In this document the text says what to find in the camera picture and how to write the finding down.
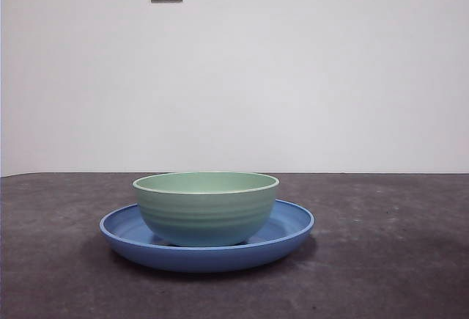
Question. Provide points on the blue round plate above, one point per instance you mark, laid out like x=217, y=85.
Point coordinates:
x=205, y=260

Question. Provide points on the green ribbed bowl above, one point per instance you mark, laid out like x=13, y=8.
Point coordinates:
x=205, y=216

